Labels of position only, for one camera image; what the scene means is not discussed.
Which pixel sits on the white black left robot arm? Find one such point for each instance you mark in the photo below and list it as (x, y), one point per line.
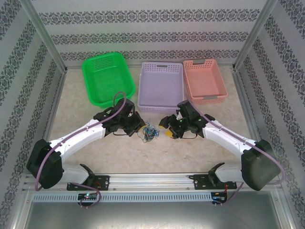
(78, 133)

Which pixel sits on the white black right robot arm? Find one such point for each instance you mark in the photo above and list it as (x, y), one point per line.
(228, 137)

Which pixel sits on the purple plastic basket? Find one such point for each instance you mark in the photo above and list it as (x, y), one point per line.
(162, 86)

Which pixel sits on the green plastic basket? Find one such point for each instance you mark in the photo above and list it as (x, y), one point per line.
(104, 78)

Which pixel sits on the pink plastic basket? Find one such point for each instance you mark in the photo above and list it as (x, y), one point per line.
(205, 81)

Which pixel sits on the small circuit board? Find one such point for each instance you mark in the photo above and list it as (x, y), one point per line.
(218, 198)
(88, 196)

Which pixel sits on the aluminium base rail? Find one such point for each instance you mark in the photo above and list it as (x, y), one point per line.
(152, 180)

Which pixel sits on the aluminium side frame rail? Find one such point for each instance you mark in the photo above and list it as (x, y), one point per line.
(243, 95)
(56, 100)

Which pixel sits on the aluminium frame post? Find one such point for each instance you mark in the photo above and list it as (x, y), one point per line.
(43, 33)
(255, 33)

